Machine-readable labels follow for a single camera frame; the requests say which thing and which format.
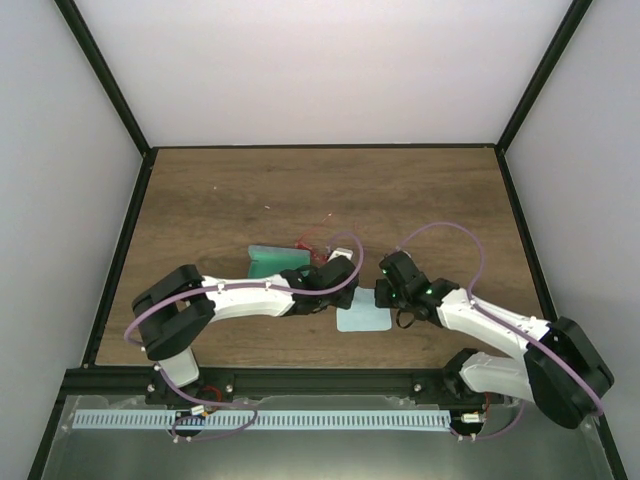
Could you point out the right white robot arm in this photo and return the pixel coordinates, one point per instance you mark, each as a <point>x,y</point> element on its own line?
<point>552,364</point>

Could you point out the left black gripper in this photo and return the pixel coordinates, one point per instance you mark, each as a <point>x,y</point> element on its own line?
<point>345,299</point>

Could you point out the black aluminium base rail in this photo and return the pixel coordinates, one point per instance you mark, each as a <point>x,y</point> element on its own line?
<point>426,386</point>

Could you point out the red transparent sunglasses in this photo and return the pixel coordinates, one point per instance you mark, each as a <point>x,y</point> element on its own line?
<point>326,236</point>

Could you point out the light blue slotted cable duct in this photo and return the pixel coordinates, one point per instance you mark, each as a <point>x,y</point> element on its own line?
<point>276,420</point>

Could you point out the teal glasses case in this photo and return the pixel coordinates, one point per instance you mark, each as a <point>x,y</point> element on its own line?
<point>266,261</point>

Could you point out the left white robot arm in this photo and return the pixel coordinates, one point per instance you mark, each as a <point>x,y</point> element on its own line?
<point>173,312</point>

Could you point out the light blue cleaning cloth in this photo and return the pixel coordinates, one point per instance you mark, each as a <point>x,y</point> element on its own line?
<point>363,315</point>

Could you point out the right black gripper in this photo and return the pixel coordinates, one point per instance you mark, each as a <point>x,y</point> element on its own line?
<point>381,298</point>

